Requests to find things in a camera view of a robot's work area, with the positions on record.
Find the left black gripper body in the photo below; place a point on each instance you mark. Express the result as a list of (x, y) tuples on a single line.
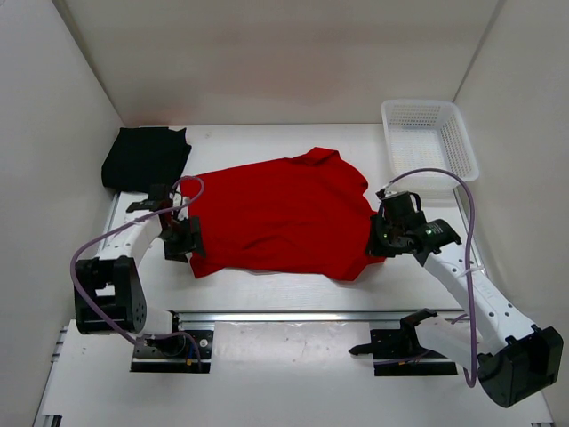
[(179, 238)]

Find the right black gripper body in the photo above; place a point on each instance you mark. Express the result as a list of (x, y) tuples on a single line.
[(384, 240)]

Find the black t shirt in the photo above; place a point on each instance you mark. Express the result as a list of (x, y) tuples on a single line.
[(144, 156)]

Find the red t shirt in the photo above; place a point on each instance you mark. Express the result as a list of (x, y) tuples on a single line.
[(304, 215)]

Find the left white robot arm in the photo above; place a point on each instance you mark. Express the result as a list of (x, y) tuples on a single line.
[(108, 292)]

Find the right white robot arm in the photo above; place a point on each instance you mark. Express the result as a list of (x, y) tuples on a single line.
[(513, 356)]

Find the white plastic basket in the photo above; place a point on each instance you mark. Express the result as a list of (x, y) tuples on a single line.
[(427, 134)]

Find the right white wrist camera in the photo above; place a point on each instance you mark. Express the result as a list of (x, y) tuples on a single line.
[(383, 193)]

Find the aluminium rail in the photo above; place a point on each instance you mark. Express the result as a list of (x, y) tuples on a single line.
[(289, 316)]

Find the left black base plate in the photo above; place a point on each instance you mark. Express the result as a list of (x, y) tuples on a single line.
[(175, 355)]

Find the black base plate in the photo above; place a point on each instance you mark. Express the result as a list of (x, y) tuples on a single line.
[(397, 353), (175, 355)]

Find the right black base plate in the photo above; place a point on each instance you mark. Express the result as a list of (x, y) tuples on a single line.
[(397, 353)]

